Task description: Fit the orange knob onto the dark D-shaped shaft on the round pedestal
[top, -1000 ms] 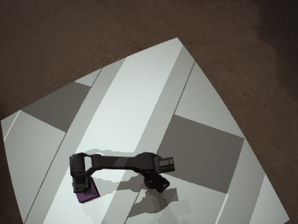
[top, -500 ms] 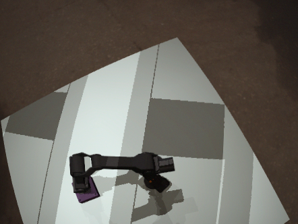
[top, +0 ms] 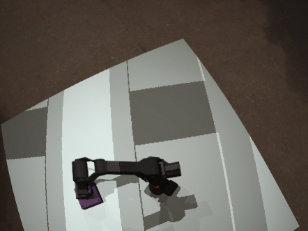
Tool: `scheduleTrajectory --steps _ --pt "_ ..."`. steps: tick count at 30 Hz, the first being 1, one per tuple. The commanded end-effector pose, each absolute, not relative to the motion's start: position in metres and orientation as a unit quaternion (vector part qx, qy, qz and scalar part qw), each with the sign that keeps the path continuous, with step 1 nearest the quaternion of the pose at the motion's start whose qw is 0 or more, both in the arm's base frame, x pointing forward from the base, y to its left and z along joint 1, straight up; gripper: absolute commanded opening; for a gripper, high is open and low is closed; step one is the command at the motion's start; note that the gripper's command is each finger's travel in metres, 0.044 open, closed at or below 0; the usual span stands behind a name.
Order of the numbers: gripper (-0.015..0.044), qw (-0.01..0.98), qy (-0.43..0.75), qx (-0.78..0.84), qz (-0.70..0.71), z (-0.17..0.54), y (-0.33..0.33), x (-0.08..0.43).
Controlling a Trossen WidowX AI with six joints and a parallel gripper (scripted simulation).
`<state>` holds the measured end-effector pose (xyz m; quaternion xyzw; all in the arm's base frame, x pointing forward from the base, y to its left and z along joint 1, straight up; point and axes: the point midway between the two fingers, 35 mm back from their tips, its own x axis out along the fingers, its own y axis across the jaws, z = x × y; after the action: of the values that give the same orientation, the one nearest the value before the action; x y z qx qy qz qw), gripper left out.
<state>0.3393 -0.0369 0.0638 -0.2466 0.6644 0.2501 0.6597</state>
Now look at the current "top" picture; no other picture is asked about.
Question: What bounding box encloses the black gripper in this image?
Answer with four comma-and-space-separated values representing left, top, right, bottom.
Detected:
142, 178, 178, 196

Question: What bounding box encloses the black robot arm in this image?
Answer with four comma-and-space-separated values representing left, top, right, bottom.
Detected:
72, 157, 181, 200

